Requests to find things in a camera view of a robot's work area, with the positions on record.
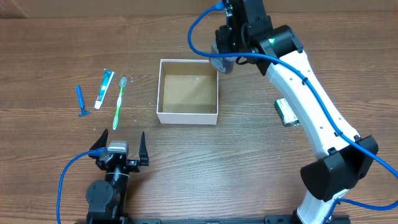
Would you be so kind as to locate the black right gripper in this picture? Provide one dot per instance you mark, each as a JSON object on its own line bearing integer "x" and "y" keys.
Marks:
{"x": 222, "y": 34}

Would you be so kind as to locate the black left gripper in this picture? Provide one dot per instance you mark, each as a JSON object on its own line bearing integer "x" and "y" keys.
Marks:
{"x": 135, "y": 164}

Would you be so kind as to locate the clear soap bottle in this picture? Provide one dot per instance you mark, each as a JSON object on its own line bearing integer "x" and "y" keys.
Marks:
{"x": 223, "y": 64}

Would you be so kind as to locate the white cardboard box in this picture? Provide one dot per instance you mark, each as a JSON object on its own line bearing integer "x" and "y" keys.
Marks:
{"x": 188, "y": 92}

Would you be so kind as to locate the green white soap box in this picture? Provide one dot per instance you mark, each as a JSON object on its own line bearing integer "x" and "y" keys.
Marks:
{"x": 286, "y": 113}

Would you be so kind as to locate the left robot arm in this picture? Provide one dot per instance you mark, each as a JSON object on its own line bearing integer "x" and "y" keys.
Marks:
{"x": 106, "y": 198}

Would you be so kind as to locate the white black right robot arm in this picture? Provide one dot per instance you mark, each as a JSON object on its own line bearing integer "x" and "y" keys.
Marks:
{"x": 343, "y": 157}

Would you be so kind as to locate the blue disposable razor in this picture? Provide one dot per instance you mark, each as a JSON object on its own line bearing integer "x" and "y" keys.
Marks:
{"x": 84, "y": 112}

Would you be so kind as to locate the green toothbrush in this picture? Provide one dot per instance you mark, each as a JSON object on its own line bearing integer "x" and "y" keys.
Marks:
{"x": 122, "y": 85}

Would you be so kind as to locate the toothpaste tube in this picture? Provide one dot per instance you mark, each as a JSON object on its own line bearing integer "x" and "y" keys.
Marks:
{"x": 107, "y": 78}

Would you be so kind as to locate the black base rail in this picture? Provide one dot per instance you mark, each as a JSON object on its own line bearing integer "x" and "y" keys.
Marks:
{"x": 268, "y": 219}

